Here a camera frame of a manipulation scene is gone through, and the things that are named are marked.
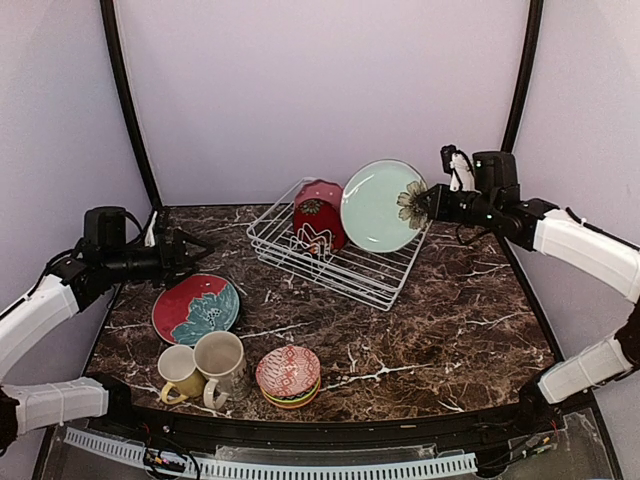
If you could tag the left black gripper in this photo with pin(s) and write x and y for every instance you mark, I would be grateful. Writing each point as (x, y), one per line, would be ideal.
(169, 265)

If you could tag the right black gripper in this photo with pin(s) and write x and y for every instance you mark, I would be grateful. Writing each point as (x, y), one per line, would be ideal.
(438, 210)

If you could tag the red and teal plate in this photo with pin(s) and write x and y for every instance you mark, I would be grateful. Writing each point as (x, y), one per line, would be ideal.
(199, 305)

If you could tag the light teal plate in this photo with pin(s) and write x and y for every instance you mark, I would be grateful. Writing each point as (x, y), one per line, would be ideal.
(379, 210)

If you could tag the white patterned mug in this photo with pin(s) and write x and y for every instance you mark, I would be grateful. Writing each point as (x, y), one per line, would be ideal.
(220, 358)

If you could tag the yellow mug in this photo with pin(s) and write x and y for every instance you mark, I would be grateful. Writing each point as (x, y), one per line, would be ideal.
(183, 380)

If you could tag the red floral plate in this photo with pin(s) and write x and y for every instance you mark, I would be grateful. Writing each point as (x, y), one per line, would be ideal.
(314, 218)

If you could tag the blue and white bowl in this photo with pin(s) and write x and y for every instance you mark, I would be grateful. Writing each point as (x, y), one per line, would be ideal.
(288, 370)

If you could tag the white and red bowl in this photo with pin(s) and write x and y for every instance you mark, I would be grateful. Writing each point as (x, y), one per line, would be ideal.
(294, 397)

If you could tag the lime green bowl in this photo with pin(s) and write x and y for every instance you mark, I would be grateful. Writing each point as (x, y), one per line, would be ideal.
(292, 403)

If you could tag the pink dotted scalloped plate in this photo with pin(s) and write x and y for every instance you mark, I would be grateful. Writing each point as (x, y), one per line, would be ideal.
(320, 190)

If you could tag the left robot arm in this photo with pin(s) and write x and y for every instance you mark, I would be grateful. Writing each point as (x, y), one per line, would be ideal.
(70, 282)

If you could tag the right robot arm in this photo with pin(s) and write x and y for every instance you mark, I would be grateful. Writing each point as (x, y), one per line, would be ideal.
(484, 191)

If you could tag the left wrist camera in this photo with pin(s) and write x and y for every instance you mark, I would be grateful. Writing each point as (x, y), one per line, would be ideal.
(155, 230)

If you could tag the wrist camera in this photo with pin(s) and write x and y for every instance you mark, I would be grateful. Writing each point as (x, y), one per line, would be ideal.
(155, 230)
(458, 165)

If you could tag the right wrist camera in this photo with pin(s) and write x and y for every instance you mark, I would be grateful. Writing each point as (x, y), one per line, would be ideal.
(458, 165)

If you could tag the white wire dish rack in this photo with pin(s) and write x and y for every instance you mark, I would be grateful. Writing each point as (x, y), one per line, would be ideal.
(374, 279)

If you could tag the black front table rail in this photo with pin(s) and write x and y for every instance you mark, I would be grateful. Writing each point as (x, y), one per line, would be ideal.
(486, 431)

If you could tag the black right frame post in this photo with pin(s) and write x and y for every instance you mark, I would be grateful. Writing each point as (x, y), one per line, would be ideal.
(530, 43)

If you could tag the black frame post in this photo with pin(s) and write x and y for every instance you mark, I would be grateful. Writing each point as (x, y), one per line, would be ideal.
(530, 43)
(119, 72)

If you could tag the black left frame post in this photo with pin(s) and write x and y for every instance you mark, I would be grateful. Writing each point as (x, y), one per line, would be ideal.
(119, 72)

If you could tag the white slotted cable duct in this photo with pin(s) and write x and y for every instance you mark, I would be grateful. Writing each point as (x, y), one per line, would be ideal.
(135, 454)

